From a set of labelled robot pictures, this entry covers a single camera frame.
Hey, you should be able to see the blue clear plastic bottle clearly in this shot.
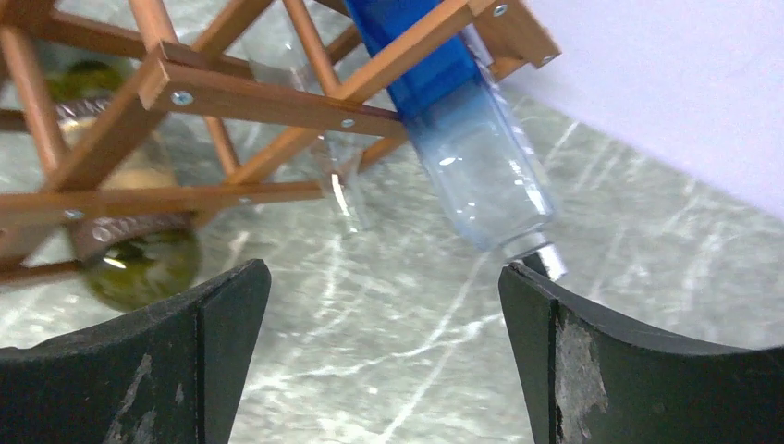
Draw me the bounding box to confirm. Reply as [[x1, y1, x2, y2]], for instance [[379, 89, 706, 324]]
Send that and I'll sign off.
[[342, 0, 568, 283]]

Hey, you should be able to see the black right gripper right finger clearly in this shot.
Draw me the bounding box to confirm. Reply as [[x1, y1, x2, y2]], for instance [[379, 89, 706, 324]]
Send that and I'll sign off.
[[498, 263, 783, 443]]

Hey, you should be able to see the green bottle silver cap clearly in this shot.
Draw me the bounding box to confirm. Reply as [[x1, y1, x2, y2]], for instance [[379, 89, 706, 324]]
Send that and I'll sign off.
[[45, 54, 202, 312]]

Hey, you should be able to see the brown wooden wine rack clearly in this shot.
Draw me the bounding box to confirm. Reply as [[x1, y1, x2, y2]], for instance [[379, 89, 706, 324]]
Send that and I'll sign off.
[[1, 1, 560, 284]]

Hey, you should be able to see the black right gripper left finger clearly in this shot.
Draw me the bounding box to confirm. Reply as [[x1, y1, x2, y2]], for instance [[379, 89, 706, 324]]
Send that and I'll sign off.
[[1, 259, 272, 443]]

